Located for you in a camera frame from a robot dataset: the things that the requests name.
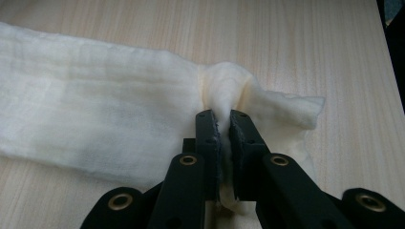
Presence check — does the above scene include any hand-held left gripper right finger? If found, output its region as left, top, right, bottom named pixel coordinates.
left=228, top=109, right=272, bottom=202

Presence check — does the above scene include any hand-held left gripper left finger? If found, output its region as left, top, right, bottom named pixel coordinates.
left=182, top=109, right=223, bottom=202

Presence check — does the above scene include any cream bear print cloth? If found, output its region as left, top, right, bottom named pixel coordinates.
left=0, top=21, right=327, bottom=229

